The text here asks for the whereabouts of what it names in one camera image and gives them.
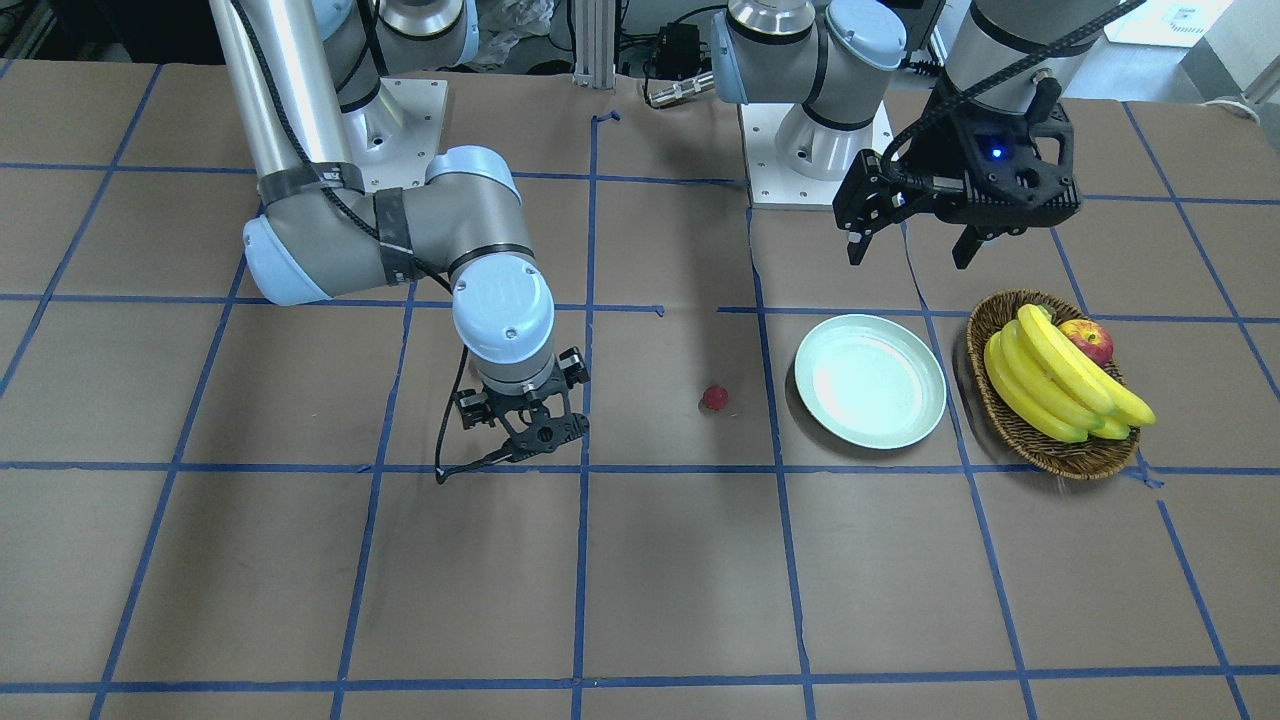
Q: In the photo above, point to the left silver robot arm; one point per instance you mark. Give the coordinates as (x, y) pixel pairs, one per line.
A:
(837, 61)

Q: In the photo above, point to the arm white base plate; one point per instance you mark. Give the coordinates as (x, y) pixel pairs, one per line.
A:
(796, 163)
(394, 136)

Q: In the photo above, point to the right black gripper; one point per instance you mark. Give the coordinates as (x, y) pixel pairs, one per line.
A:
(471, 409)

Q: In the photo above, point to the red apple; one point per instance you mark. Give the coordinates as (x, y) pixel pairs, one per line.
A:
(1091, 338)

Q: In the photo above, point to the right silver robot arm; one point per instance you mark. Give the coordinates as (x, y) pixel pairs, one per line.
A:
(356, 193)

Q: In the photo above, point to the brown wicker basket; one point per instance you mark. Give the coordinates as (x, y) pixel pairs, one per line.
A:
(1094, 459)

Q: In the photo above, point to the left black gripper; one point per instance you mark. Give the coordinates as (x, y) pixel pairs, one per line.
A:
(938, 148)

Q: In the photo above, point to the yellow banana bunch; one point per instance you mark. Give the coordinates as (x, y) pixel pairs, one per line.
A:
(1053, 387)

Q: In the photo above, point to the aluminium frame post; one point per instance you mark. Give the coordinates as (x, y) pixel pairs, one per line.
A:
(594, 43)

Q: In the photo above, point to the pale green plate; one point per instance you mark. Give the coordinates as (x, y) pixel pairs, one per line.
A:
(870, 382)

